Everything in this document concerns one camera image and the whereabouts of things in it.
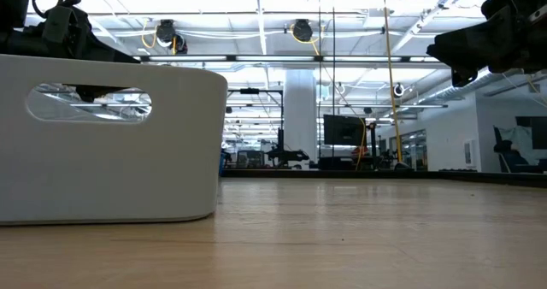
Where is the background black robot station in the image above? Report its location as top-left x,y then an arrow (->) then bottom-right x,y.
264,128 -> 311,169

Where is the black hanging cable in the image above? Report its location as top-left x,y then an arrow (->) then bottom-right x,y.
316,0 -> 322,160

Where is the grey plastic bin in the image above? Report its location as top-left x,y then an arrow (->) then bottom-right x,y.
0,53 -> 229,227

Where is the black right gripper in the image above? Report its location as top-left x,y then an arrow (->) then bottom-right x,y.
426,0 -> 547,88

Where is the black cable with coil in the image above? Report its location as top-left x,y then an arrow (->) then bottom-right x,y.
330,0 -> 338,158

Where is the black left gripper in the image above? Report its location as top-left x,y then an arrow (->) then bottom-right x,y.
0,0 -> 141,103

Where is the yellow hanging cable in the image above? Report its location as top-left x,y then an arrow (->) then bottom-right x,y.
381,0 -> 412,171

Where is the black background monitor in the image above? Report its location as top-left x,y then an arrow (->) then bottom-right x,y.
323,114 -> 368,147

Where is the background black gantry frame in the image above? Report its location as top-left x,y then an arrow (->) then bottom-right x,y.
225,87 -> 285,170

